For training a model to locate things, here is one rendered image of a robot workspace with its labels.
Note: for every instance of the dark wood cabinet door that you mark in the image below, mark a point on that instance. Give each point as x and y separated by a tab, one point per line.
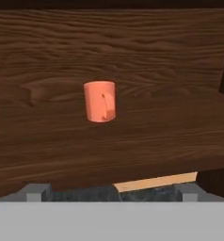
216	183

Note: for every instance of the dark wood cabinet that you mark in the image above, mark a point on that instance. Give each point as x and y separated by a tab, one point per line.
110	53

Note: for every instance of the orange mug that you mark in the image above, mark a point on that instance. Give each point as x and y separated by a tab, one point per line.
96	102

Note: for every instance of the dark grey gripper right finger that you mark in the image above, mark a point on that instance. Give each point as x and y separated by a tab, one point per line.
189	190

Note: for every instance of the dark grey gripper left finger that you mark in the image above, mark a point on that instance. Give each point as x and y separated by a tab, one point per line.
35	191

